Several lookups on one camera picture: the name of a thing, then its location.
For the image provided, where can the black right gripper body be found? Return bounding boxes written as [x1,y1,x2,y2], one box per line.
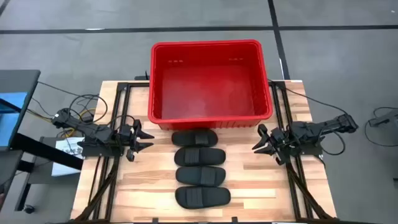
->
[257,123,290,166]

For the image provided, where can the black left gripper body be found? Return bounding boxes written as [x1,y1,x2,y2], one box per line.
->
[124,119,144,162]

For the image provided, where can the black slide sandal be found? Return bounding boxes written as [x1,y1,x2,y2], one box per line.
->
[171,128,219,147]
[174,146,226,167]
[174,185,232,210]
[175,166,227,187]

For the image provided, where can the red plastic bin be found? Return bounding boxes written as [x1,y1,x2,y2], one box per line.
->
[147,39,274,131]

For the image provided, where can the white paper sheet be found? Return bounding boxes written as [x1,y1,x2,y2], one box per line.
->
[51,136,85,177]

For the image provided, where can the black desk support beam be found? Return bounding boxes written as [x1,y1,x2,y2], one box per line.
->
[11,133,84,171]

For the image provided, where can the black floor device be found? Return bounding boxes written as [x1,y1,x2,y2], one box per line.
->
[369,109,398,128]

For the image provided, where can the black desk leg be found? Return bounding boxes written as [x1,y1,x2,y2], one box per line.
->
[14,169,35,212]

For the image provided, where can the blue panel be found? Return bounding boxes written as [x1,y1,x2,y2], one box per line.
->
[0,91,29,147]

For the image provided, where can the dark grey side panel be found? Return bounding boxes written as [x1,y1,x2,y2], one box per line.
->
[0,149,24,208]

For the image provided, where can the dark grey desk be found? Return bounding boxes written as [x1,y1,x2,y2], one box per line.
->
[0,69,42,150]

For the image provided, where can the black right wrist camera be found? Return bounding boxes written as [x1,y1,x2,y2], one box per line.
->
[271,127,286,142]

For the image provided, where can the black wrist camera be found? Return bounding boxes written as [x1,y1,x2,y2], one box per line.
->
[119,124,134,139]
[271,127,286,142]

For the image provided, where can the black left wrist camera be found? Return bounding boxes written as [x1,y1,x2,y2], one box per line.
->
[119,124,134,139]

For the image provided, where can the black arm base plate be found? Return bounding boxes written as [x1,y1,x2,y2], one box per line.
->
[279,132,324,156]
[76,140,124,157]

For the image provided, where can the black aluminium rail frame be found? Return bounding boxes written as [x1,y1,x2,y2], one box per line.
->
[269,80,335,222]
[74,81,150,222]

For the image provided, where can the long thin black cable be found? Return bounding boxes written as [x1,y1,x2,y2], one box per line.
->
[267,79,348,116]
[37,81,100,100]

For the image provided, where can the yellow cable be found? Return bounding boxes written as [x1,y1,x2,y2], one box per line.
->
[60,108,96,138]

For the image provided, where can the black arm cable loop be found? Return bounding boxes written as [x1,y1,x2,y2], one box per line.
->
[320,129,347,156]

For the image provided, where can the black looped cable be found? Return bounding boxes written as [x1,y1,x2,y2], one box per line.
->
[67,93,109,125]

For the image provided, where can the black floor device cable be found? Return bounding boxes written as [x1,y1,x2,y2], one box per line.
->
[364,106,398,147]

